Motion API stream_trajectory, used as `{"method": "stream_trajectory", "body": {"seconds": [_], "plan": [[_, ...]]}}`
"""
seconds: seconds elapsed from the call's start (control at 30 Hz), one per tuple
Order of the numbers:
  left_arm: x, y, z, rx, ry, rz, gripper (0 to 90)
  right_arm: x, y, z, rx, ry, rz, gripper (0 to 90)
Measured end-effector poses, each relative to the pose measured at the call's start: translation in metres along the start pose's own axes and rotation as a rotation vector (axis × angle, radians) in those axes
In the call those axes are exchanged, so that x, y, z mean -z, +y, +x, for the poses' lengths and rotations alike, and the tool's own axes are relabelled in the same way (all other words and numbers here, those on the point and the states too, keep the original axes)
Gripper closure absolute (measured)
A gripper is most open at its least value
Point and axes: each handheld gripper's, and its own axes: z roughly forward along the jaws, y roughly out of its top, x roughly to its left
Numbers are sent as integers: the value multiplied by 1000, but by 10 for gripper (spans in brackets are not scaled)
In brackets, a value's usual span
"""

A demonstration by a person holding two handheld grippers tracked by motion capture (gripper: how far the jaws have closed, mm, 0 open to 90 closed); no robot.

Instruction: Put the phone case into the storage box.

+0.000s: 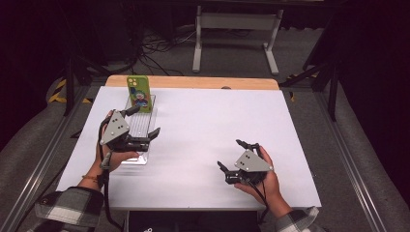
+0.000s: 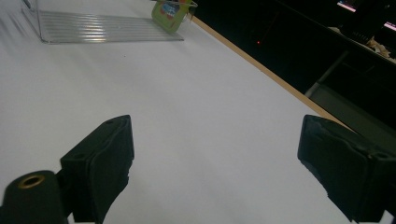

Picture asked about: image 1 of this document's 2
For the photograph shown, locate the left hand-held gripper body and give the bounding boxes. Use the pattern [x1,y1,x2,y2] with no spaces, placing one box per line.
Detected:
[99,109,152,153]

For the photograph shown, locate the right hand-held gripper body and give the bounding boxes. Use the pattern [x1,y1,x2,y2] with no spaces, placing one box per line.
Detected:
[224,142,275,187]

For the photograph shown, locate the clear plastic packaging tray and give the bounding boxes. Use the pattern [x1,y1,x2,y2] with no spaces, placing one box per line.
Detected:
[120,94,159,166]

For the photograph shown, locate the green cartoon phone case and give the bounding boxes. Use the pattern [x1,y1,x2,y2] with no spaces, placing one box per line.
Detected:
[126,74,154,114]

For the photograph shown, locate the person's left hand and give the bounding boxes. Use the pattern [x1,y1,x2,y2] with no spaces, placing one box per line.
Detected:
[94,109,140,174]

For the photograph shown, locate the person's right hand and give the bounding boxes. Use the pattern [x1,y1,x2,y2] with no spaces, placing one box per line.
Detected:
[234,146,283,206]

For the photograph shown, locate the white board cover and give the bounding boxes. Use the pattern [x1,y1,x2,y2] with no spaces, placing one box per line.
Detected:
[56,85,323,213]

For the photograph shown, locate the black clothing with white print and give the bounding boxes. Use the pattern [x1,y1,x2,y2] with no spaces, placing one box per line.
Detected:
[128,210,263,232]

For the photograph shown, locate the black tripod stand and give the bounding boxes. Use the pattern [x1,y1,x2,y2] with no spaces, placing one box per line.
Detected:
[61,52,112,118]
[278,59,340,123]

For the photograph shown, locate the yellow black hazard tape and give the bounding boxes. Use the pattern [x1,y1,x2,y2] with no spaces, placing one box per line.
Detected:
[47,78,94,105]

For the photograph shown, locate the wooden table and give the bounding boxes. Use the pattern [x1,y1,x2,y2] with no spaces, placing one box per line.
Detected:
[104,74,280,91]

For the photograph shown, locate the white metal stand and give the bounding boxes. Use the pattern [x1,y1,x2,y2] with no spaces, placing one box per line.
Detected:
[191,4,285,76]

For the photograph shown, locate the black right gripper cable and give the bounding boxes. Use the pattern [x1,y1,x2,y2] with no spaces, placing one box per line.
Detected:
[250,181,271,224]

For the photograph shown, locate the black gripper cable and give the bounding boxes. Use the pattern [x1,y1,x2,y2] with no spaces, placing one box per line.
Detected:
[250,181,271,224]
[98,116,126,232]

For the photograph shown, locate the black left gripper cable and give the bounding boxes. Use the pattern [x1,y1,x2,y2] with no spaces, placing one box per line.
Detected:
[98,116,126,232]

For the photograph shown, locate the black floor cables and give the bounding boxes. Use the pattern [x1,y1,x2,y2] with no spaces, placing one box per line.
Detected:
[129,27,198,77]

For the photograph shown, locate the aluminium rail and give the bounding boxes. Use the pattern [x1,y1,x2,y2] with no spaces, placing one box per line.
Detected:
[312,91,390,232]
[0,86,92,232]

